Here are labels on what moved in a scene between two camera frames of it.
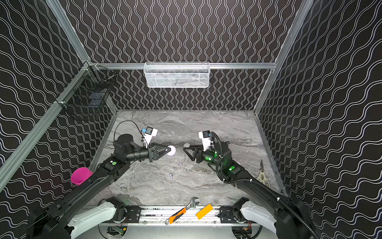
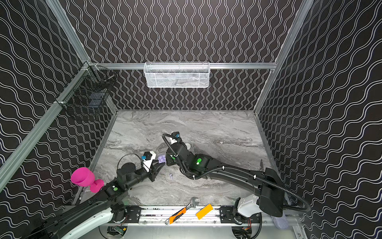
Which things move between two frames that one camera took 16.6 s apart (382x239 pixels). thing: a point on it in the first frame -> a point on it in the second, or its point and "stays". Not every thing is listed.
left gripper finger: (166, 151) -> (156, 168)
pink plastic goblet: (80, 175) stays
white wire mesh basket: (177, 74) stays
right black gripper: (200, 154) -> (171, 158)
